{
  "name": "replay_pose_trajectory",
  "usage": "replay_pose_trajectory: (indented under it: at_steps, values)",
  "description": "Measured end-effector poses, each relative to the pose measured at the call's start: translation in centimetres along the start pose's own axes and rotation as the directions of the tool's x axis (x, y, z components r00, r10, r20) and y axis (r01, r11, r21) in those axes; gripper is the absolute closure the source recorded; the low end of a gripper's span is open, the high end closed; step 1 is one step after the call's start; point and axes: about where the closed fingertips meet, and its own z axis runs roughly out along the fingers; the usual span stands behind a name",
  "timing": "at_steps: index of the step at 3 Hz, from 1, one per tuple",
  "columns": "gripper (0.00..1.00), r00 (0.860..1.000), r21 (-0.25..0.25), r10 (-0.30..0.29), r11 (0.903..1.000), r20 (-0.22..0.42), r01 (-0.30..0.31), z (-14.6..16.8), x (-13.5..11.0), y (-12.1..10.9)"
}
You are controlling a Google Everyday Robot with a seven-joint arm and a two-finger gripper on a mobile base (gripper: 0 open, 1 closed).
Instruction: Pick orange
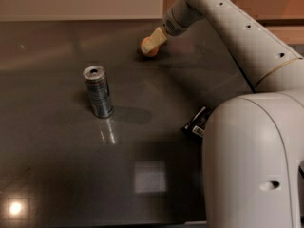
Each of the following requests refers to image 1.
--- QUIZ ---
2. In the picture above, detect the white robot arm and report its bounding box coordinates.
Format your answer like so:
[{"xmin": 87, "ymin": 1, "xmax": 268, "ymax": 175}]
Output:
[{"xmin": 141, "ymin": 0, "xmax": 304, "ymax": 228}]

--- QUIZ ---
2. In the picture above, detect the silver drink can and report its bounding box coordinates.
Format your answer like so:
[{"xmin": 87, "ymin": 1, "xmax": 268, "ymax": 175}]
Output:
[{"xmin": 83, "ymin": 66, "xmax": 113, "ymax": 118}]

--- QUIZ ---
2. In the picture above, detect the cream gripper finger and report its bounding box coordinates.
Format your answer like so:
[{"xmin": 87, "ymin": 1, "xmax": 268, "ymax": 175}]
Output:
[{"xmin": 148, "ymin": 27, "xmax": 167, "ymax": 48}]

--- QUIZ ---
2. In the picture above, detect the black snack packet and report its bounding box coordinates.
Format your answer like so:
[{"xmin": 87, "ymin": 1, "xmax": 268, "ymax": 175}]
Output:
[{"xmin": 182, "ymin": 106, "xmax": 212, "ymax": 138}]

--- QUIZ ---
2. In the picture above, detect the orange fruit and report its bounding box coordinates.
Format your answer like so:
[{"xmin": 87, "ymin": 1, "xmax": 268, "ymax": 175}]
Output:
[{"xmin": 140, "ymin": 37, "xmax": 159, "ymax": 57}]

